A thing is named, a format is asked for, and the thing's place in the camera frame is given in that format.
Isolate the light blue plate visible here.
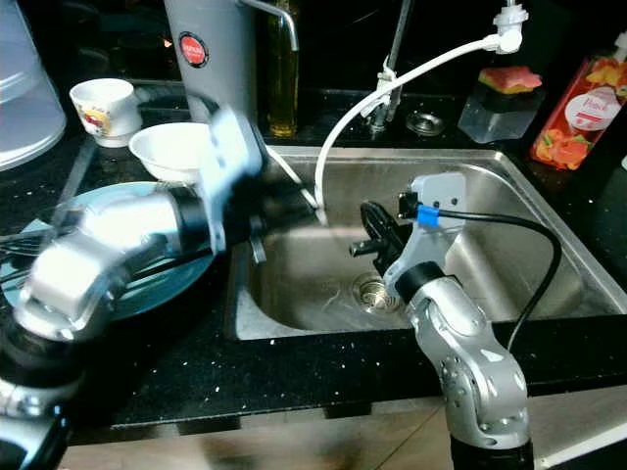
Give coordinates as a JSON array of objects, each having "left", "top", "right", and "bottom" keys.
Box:
[{"left": 15, "top": 181, "right": 228, "bottom": 321}]

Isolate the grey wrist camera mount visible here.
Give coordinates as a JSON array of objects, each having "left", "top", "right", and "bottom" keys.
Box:
[
  {"left": 382, "top": 173, "right": 468, "bottom": 300},
  {"left": 196, "top": 105, "right": 268, "bottom": 262}
]

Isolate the white bowl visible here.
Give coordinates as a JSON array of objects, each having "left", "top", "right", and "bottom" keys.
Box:
[{"left": 128, "top": 122, "right": 217, "bottom": 185}]

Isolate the blue cable tape band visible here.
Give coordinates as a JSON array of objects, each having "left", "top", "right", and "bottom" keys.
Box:
[{"left": 415, "top": 204, "right": 441, "bottom": 227}]

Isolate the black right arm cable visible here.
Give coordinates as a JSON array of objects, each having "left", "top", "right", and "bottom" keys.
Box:
[{"left": 436, "top": 207, "right": 563, "bottom": 353}]

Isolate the white flexible hose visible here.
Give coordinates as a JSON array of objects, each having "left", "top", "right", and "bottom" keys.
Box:
[{"left": 313, "top": 8, "right": 528, "bottom": 212}]

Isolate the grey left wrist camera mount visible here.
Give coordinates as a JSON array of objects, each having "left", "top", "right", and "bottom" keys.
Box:
[{"left": 196, "top": 105, "right": 268, "bottom": 262}]

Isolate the metal sink drain strainer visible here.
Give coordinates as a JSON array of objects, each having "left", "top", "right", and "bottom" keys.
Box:
[{"left": 353, "top": 274, "right": 398, "bottom": 314}]

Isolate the metal faucet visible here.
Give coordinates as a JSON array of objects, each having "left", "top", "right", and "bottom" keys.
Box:
[{"left": 362, "top": 0, "right": 414, "bottom": 133}]

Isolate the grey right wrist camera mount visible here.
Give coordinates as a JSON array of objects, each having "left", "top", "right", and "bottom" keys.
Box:
[{"left": 382, "top": 173, "right": 468, "bottom": 300}]

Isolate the round metal counter hole cover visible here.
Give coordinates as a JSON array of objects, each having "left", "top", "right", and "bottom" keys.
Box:
[{"left": 407, "top": 111, "right": 448, "bottom": 138}]

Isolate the glass oil bottle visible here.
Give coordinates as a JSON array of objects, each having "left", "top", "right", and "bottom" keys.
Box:
[{"left": 260, "top": 0, "right": 301, "bottom": 138}]

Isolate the white printed cup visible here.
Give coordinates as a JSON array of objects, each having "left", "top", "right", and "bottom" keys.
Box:
[{"left": 69, "top": 78, "right": 144, "bottom": 149}]

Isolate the red peach dish soap bottle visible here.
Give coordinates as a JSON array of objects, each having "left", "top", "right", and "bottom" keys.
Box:
[{"left": 529, "top": 32, "right": 627, "bottom": 173}]

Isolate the translucent white plastic drawer unit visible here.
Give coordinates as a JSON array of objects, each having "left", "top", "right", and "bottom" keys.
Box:
[{"left": 0, "top": 0, "right": 68, "bottom": 170}]

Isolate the grey thermos pot red logo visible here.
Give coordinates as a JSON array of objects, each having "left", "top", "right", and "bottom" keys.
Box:
[{"left": 163, "top": 0, "right": 300, "bottom": 125}]

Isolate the stainless steel sink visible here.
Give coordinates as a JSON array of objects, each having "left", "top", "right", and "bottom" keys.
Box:
[{"left": 225, "top": 147, "right": 627, "bottom": 341}]

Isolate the red yellow sponge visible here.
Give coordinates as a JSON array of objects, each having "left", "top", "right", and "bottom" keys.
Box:
[{"left": 478, "top": 66, "right": 545, "bottom": 96}]

